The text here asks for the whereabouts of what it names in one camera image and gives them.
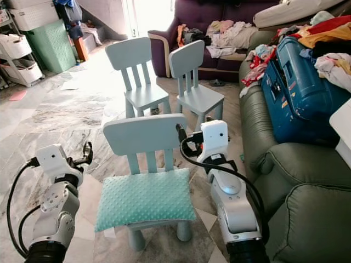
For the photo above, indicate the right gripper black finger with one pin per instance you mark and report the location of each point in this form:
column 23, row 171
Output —
column 182, row 134

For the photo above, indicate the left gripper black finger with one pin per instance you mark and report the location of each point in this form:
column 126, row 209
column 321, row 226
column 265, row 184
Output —
column 89, row 149
column 81, row 155

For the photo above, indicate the mint dotted plush pillow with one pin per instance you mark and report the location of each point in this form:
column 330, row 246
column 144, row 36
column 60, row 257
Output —
column 145, row 200

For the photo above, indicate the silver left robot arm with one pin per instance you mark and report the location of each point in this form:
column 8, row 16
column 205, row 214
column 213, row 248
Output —
column 56, row 215

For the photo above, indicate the purple sofa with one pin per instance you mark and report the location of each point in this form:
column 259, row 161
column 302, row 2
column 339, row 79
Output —
column 200, row 13

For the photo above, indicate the light blue child's chair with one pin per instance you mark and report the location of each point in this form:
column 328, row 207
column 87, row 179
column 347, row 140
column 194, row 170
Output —
column 186, row 60
column 145, row 134
column 127, row 52

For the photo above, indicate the dark slipper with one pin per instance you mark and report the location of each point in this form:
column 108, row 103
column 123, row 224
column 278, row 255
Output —
column 216, row 83

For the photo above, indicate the white paper sheet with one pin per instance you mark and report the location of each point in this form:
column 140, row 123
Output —
column 69, row 85

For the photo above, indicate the pink sheet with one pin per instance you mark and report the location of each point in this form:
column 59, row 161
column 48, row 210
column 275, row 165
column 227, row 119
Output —
column 18, row 95

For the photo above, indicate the dark crumpled garment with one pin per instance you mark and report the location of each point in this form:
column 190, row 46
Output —
column 194, row 36

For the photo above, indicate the orange wooden board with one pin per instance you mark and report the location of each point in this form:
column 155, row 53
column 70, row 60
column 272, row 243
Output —
column 81, row 50

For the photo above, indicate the orange garment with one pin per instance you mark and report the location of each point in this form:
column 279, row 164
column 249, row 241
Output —
column 180, row 34

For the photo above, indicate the white storage bin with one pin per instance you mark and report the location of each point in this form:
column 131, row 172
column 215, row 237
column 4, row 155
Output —
column 15, row 46
column 24, row 71

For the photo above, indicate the red and white clothes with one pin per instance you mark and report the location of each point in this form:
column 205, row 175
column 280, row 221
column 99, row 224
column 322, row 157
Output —
column 258, row 63

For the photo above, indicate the green laundry basket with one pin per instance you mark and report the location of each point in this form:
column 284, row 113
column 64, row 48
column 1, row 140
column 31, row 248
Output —
column 52, row 48

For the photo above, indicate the white crumpled garment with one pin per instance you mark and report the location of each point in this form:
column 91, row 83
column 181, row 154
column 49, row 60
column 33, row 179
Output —
column 236, row 39

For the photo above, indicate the pink crumpled garment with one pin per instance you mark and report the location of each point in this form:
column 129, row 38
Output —
column 219, row 25

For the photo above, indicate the blue hard-shell suitcase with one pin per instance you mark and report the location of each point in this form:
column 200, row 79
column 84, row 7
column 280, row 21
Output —
column 299, row 93

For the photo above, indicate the white storage rack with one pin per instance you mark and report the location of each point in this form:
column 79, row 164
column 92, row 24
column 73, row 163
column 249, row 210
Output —
column 8, row 61

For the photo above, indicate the blue hanging bag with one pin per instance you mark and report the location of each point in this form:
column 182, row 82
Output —
column 68, row 13

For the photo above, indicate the white lidded storage box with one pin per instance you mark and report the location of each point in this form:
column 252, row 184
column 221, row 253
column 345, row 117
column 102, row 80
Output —
column 33, row 15

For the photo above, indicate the white and pink garment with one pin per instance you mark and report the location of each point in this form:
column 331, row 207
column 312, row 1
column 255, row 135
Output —
column 334, row 68

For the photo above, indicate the white long cushion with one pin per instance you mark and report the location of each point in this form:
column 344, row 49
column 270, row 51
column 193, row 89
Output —
column 290, row 12

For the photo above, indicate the black garment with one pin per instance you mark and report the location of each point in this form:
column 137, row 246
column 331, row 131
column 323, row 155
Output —
column 332, row 49

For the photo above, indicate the yellow garment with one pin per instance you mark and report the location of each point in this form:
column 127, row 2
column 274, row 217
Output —
column 326, row 37

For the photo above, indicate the teal garment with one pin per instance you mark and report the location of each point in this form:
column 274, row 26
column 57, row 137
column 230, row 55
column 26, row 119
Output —
column 322, row 16

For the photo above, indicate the red garment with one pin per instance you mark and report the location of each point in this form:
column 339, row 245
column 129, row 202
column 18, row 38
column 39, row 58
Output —
column 332, row 24

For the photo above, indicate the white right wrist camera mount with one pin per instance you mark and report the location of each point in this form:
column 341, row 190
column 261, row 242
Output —
column 215, row 139

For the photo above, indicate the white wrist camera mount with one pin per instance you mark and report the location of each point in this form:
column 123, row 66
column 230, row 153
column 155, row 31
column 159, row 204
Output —
column 54, row 160
column 215, row 139

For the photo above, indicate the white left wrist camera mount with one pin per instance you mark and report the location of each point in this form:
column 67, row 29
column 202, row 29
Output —
column 54, row 160

